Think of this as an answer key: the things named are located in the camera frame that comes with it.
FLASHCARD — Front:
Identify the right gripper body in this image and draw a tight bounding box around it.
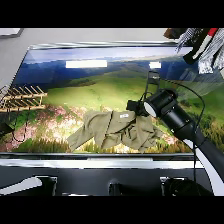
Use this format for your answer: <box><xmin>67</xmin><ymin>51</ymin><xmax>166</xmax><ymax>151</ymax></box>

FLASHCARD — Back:
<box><xmin>126</xmin><ymin>98</ymin><xmax>148</xmax><ymax>117</ymax></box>

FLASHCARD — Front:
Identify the olive green shirt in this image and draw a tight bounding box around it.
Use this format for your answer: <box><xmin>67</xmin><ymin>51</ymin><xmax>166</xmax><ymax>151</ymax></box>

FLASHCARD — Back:
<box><xmin>66</xmin><ymin>109</ymin><xmax>164</xmax><ymax>154</ymax></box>

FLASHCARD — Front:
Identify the heap of clothes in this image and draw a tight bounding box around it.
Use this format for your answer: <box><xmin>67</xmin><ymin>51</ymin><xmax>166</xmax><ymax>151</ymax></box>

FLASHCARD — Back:
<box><xmin>163</xmin><ymin>27</ymin><xmax>224</xmax><ymax>80</ymax></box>

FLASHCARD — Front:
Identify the wooden hanger rack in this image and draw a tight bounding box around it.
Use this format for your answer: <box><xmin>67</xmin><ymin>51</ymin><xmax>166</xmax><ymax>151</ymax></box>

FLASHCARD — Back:
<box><xmin>0</xmin><ymin>84</ymin><xmax>48</xmax><ymax>113</ymax></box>

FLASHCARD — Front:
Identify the silver frame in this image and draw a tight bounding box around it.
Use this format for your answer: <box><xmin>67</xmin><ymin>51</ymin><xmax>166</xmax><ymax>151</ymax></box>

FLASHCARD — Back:
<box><xmin>0</xmin><ymin>152</ymin><xmax>224</xmax><ymax>197</ymax></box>

